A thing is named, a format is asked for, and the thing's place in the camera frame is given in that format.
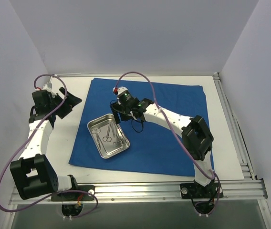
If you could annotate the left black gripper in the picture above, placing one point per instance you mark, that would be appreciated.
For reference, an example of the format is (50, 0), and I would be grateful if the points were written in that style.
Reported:
(64, 105)

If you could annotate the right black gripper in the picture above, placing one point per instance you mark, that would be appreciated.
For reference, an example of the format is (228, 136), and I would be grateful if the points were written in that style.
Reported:
(116, 112)

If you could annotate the steel instrument tray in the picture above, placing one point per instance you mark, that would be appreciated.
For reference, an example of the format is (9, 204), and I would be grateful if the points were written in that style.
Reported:
(107, 149)

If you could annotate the steel surgical scissors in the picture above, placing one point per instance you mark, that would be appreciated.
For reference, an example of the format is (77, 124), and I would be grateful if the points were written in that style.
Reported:
(96, 133)

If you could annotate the steel forceps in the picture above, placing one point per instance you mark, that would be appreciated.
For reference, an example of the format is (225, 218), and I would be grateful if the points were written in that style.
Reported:
(107, 137)

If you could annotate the blue surgical cloth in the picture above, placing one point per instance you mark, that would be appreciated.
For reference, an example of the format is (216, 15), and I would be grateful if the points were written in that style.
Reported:
(153, 149)

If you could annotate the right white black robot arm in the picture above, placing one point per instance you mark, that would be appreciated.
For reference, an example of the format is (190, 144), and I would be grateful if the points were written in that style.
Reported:
(192, 133)

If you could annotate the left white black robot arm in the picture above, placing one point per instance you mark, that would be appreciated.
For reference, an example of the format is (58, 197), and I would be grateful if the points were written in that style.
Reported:
(32, 173)

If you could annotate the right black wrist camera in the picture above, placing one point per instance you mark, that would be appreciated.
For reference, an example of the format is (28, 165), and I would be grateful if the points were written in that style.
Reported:
(123, 95)

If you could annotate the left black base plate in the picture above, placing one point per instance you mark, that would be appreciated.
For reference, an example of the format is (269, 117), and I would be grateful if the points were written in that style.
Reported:
(75, 196)

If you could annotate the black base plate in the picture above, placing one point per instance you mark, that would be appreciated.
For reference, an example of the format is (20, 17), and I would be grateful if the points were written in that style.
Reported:
(197, 191)
(75, 196)

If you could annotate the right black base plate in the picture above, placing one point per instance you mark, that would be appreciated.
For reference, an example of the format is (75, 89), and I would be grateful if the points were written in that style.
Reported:
(197, 191)

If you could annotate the aluminium right side rail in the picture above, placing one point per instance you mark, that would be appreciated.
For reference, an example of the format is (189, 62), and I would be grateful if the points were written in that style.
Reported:
(235, 132)

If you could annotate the aluminium rail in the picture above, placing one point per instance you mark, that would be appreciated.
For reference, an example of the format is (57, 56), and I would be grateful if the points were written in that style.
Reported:
(235, 132)
(137, 192)

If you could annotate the aluminium front rail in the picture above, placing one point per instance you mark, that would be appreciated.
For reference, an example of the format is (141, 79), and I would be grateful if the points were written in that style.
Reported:
(137, 192)

